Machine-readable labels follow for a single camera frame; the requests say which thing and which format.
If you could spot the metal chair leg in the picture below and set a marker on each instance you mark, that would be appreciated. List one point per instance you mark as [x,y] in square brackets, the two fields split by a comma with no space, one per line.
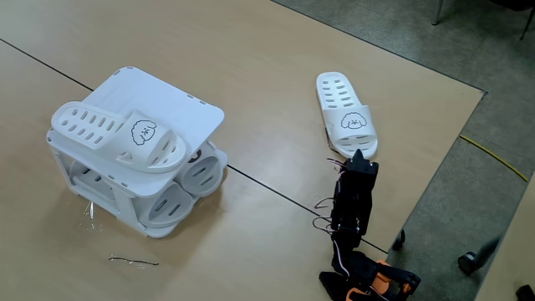
[436,12]

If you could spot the grey bear slipper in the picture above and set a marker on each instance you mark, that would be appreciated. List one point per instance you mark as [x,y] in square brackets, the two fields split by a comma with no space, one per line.
[188,180]
[146,209]

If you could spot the white dog slipper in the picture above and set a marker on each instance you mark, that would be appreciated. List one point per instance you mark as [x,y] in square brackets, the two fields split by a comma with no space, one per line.
[334,125]
[138,150]

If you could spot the black chair leg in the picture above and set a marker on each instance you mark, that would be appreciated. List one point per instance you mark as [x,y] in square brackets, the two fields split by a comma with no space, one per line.
[527,23]

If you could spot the white two-shelf shoe rack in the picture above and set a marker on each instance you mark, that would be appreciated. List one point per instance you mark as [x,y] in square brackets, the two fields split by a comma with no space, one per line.
[167,100]

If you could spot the black caster wheel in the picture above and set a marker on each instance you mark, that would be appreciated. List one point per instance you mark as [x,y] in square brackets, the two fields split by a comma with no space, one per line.
[467,263]
[399,240]
[526,293]

